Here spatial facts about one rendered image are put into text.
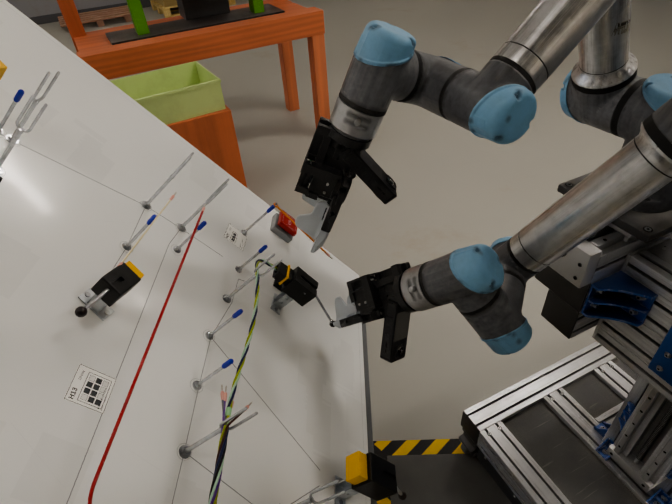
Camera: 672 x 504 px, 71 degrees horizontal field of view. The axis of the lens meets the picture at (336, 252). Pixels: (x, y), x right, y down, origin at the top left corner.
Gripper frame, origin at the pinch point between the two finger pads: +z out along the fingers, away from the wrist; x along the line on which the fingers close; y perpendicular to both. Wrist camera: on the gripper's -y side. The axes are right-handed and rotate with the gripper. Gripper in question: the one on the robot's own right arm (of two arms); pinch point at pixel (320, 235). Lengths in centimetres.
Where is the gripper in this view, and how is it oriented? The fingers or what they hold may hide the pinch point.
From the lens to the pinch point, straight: 83.9
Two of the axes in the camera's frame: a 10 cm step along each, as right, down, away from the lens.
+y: -9.3, -3.3, -1.5
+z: -3.5, 7.5, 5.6
